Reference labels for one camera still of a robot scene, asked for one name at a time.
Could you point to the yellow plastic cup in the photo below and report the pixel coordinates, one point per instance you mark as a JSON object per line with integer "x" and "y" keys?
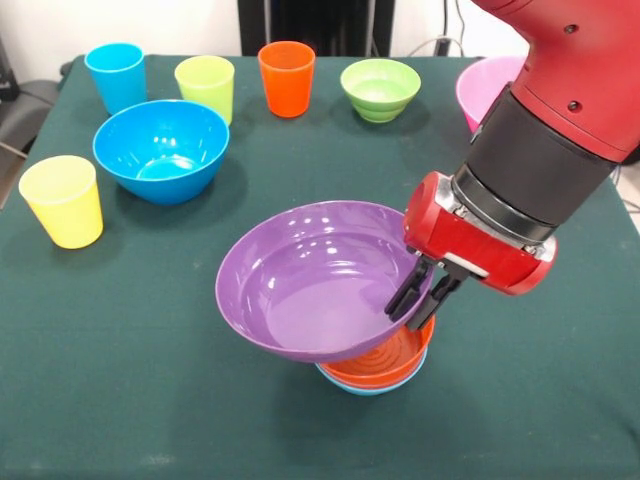
{"x": 65, "y": 210}

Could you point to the black chair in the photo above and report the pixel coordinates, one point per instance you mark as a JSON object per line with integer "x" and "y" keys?
{"x": 25, "y": 110}

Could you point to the large pink plastic bowl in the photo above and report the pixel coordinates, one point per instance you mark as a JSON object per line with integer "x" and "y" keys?
{"x": 480, "y": 90}

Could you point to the orange plastic bowl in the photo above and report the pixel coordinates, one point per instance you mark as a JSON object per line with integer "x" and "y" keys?
{"x": 395, "y": 360}

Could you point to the orange plastic cup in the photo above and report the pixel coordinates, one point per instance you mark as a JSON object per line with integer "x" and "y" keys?
{"x": 286, "y": 85}

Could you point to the purple plastic bowl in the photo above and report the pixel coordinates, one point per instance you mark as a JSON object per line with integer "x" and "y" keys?
{"x": 310, "y": 280}

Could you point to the black power plug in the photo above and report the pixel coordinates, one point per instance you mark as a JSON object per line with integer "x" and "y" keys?
{"x": 442, "y": 46}

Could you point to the small blue plastic bowl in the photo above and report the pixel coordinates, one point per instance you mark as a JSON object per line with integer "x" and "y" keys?
{"x": 372, "y": 391}

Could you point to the large blue plastic bowl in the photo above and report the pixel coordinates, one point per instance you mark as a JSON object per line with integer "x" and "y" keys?
{"x": 160, "y": 150}

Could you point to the lime green plastic cup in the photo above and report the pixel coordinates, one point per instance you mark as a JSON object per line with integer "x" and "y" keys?
{"x": 205, "y": 85}

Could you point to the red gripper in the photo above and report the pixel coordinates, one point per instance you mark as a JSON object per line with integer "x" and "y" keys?
{"x": 475, "y": 240}

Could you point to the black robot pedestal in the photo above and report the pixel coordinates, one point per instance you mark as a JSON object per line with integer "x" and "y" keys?
{"x": 320, "y": 30}

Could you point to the small green plastic bowl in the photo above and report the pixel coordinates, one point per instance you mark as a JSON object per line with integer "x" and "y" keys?
{"x": 380, "y": 90}

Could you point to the blue plastic cup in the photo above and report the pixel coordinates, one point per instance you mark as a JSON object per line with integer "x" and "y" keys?
{"x": 120, "y": 80}

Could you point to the dark green tablecloth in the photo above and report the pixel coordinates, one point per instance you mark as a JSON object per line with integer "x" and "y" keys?
{"x": 150, "y": 325}

